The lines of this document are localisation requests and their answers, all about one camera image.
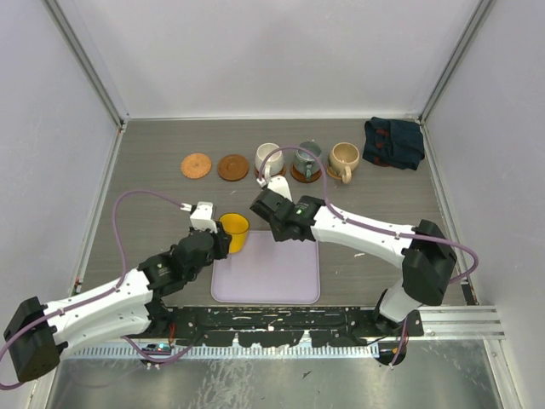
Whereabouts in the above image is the aluminium frame post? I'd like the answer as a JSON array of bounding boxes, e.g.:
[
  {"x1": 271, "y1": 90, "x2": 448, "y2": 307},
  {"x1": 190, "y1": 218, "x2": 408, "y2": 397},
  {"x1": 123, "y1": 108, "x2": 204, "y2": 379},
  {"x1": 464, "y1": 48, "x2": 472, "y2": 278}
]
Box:
[
  {"x1": 418, "y1": 0, "x2": 496, "y2": 123},
  {"x1": 43, "y1": 0, "x2": 130, "y2": 127}
]

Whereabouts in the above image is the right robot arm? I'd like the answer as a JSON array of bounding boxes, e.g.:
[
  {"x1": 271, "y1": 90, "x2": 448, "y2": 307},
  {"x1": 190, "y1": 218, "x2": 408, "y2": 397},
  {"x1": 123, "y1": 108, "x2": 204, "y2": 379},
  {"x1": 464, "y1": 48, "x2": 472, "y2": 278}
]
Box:
[{"x1": 250, "y1": 188, "x2": 457, "y2": 336}]

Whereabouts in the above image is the lavender plastic tray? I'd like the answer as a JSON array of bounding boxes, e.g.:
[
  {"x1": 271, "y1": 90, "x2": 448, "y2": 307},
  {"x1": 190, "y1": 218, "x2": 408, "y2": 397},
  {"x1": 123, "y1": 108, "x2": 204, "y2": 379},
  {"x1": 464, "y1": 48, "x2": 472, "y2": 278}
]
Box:
[{"x1": 210, "y1": 231, "x2": 320, "y2": 305}]

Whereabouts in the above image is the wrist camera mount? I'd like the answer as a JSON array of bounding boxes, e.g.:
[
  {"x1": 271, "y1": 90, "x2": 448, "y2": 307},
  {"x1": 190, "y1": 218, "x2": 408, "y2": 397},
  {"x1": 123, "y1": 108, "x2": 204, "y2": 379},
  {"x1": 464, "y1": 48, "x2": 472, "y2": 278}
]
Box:
[
  {"x1": 256, "y1": 176, "x2": 292, "y2": 201},
  {"x1": 180, "y1": 201, "x2": 217, "y2": 233}
]

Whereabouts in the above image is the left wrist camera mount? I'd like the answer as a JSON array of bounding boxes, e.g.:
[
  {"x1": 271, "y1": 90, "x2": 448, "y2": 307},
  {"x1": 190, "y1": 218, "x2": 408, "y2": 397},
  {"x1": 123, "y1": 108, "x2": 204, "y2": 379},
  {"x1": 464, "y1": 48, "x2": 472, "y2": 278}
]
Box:
[{"x1": 180, "y1": 201, "x2": 217, "y2": 233}]

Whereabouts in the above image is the aluminium frame post right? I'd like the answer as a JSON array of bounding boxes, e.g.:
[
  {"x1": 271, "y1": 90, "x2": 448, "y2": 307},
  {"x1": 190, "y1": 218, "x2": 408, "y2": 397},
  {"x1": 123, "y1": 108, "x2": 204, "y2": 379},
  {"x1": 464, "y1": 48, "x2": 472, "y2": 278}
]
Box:
[{"x1": 418, "y1": 0, "x2": 496, "y2": 123}]

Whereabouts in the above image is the yellow glass mug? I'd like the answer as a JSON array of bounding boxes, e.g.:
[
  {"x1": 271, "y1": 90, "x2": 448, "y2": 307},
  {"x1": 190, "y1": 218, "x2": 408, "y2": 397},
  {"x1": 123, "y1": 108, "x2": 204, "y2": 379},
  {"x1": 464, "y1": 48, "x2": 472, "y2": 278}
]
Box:
[{"x1": 220, "y1": 213, "x2": 250, "y2": 254}]

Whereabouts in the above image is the dark blue folded cloth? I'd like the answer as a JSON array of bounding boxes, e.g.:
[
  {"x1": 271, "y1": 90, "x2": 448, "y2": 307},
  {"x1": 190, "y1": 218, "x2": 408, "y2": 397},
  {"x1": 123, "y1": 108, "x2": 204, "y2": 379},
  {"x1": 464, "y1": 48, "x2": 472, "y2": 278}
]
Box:
[{"x1": 362, "y1": 117, "x2": 425, "y2": 170}]

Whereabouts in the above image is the white ceramic mug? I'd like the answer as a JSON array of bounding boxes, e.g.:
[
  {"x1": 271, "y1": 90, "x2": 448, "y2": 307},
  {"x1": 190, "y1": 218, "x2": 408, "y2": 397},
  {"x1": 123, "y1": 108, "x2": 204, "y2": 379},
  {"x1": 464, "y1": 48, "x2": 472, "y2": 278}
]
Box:
[{"x1": 255, "y1": 142, "x2": 284, "y2": 177}]

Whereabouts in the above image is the aluminium frame post left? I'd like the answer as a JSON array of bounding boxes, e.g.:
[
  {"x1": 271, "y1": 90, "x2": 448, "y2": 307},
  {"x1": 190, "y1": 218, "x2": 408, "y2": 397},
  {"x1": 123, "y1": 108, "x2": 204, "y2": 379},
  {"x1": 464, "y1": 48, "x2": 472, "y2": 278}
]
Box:
[{"x1": 43, "y1": 0, "x2": 130, "y2": 127}]

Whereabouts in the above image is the aluminium frame rail front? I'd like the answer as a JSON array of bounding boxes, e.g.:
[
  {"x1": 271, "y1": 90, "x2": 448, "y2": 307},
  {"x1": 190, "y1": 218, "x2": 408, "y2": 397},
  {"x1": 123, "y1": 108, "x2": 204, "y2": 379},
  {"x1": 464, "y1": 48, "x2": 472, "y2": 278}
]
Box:
[{"x1": 40, "y1": 304, "x2": 506, "y2": 342}]

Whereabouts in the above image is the grey-green ceramic mug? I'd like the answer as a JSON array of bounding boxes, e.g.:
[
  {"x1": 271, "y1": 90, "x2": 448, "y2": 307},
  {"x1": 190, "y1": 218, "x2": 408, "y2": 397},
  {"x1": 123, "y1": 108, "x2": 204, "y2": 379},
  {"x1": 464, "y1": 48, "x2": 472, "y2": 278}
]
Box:
[{"x1": 292, "y1": 141, "x2": 322, "y2": 178}]

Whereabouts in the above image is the light cork coaster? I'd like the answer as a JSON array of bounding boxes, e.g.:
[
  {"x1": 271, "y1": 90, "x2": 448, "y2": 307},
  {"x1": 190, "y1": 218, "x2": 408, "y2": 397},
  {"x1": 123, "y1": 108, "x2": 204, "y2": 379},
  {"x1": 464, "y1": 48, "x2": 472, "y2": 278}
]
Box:
[
  {"x1": 327, "y1": 165, "x2": 341, "y2": 180},
  {"x1": 181, "y1": 153, "x2": 212, "y2": 180}
]

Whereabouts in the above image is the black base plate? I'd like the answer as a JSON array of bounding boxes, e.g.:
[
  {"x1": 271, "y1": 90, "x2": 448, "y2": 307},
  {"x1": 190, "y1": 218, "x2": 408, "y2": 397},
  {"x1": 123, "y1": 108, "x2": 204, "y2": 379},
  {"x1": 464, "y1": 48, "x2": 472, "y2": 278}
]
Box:
[{"x1": 139, "y1": 307, "x2": 401, "y2": 348}]

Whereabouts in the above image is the beige ceramic mug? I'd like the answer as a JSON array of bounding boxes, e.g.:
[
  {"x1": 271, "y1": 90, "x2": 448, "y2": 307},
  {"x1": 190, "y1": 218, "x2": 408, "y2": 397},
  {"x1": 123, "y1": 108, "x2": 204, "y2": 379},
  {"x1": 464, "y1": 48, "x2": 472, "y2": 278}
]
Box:
[{"x1": 328, "y1": 142, "x2": 360, "y2": 184}]

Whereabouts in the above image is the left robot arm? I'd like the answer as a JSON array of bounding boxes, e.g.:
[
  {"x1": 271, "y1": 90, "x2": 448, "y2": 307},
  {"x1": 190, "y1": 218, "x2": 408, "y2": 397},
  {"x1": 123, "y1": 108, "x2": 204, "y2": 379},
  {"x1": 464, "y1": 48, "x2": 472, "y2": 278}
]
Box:
[{"x1": 1, "y1": 227, "x2": 232, "y2": 383}]

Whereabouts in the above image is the white slotted cable duct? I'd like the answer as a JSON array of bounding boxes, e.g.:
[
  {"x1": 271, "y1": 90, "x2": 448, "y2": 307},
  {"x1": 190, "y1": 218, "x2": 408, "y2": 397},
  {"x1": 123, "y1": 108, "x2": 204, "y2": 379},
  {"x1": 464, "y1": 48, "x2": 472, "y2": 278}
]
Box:
[{"x1": 72, "y1": 339, "x2": 379, "y2": 360}]

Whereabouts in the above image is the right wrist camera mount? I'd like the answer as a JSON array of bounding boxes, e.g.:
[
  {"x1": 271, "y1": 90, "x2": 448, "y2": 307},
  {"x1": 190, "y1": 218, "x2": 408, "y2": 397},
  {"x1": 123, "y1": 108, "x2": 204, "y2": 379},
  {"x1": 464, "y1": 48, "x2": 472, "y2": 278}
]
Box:
[{"x1": 256, "y1": 176, "x2": 292, "y2": 201}]

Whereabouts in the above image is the dark wooden coaster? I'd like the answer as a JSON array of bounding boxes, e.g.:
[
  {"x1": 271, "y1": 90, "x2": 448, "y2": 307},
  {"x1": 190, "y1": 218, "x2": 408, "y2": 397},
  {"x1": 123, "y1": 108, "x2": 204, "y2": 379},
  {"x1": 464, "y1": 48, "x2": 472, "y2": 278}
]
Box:
[
  {"x1": 254, "y1": 166, "x2": 286, "y2": 180},
  {"x1": 290, "y1": 164, "x2": 322, "y2": 184},
  {"x1": 217, "y1": 154, "x2": 250, "y2": 181}
]

